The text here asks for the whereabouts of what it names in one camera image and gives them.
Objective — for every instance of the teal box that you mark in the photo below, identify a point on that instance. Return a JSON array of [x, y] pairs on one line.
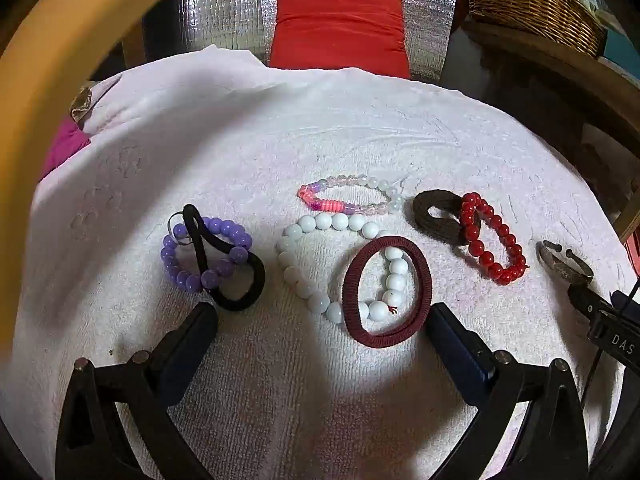
[[622, 52]]

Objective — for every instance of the white terry towel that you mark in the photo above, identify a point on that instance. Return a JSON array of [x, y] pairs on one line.
[[300, 125]]

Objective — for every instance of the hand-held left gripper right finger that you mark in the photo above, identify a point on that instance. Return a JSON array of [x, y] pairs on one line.
[[452, 345]]

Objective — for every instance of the dark wooden shelf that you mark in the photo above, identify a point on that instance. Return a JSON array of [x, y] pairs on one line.
[[550, 75]]

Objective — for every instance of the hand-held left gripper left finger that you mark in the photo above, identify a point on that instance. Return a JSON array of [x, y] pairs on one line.
[[192, 345]]

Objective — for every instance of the red cushion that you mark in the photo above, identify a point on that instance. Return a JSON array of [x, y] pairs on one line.
[[340, 35]]

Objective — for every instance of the silver foil insulation sheet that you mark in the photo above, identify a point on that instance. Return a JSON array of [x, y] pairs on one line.
[[220, 10]]

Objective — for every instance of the wicker basket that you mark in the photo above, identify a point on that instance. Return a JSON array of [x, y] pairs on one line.
[[540, 5]]

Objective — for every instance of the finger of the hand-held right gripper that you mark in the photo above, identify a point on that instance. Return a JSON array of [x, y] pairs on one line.
[[585, 299]]

